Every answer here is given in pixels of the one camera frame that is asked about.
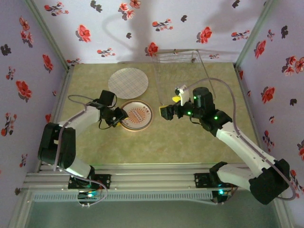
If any yellow plate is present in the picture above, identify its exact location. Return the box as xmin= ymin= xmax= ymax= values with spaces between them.
xmin=119 ymin=99 xmax=154 ymax=132

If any beige plaid plate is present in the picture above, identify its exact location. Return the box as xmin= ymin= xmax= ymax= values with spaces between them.
xmin=108 ymin=67 xmax=149 ymax=100

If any controller board with green light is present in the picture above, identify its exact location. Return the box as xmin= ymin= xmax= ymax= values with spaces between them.
xmin=77 ymin=190 xmax=102 ymax=200
xmin=212 ymin=189 xmax=233 ymax=200

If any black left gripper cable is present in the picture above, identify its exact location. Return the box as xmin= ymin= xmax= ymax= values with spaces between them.
xmin=98 ymin=118 xmax=117 ymax=131

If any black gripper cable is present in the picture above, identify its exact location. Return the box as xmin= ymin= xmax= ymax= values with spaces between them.
xmin=98 ymin=118 xmax=117 ymax=131
xmin=189 ymin=116 xmax=207 ymax=128

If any clear wire dish rack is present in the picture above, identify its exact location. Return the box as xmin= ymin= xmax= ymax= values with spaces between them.
xmin=152 ymin=48 xmax=217 ymax=107

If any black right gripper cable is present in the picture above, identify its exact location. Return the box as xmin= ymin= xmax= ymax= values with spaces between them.
xmin=189 ymin=116 xmax=207 ymax=128

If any grey right arm cable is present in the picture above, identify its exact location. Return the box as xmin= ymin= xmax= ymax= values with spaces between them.
xmin=185 ymin=77 xmax=297 ymax=205

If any aluminium side rail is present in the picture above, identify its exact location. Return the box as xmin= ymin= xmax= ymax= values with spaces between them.
xmin=38 ymin=63 xmax=75 ymax=172
xmin=234 ymin=63 xmax=263 ymax=164

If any horizontal aluminium base rail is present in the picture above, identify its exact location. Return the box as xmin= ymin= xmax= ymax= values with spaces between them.
xmin=22 ymin=162 xmax=283 ymax=190

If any grey slotted cable duct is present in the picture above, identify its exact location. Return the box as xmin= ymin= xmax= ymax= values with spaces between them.
xmin=32 ymin=191 xmax=212 ymax=203

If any aluminium corner post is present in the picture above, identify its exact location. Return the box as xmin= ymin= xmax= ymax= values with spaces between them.
xmin=235 ymin=0 xmax=280 ymax=66
xmin=23 ymin=0 xmax=73 ymax=71

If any aluminium frame leg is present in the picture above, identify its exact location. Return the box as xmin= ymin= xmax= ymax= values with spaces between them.
xmin=273 ymin=187 xmax=296 ymax=228
xmin=8 ymin=190 xmax=34 ymax=228

